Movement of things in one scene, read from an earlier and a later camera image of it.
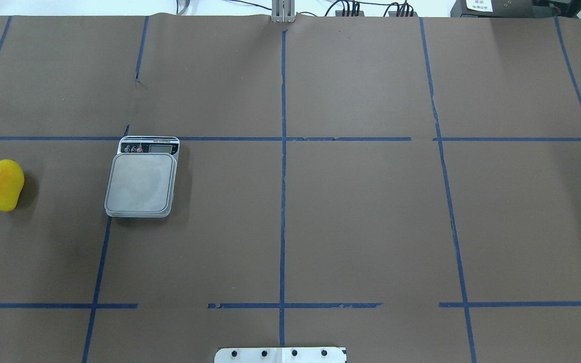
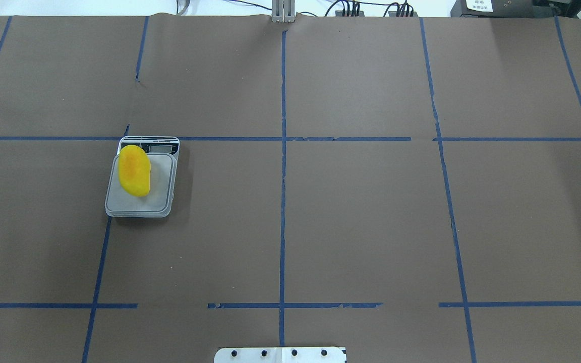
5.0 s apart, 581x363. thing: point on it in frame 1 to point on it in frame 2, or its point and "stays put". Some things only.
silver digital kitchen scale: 141,177 stays put
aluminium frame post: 283,11 stays put
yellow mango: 5,182 to 134,170
